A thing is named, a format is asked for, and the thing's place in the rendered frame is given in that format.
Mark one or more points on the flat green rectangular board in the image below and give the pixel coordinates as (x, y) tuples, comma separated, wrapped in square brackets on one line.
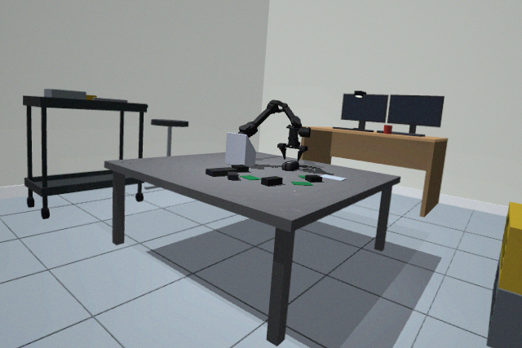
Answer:
[(250, 177)]

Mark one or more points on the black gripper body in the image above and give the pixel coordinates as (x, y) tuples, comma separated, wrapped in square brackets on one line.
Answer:
[(293, 142)]

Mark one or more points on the dark grey switch controller unit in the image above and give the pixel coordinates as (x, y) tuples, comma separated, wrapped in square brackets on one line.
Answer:
[(290, 165)]

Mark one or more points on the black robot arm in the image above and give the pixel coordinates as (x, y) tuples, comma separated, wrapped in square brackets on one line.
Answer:
[(251, 127)]

